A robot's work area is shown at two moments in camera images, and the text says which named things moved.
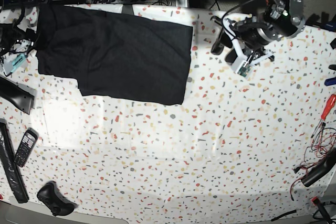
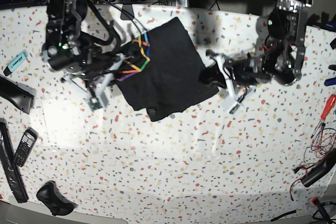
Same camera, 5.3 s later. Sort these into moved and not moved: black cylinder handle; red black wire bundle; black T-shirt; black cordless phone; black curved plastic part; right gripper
Moved: right gripper; black T-shirt
Not moved: red black wire bundle; black cylinder handle; black cordless phone; black curved plastic part
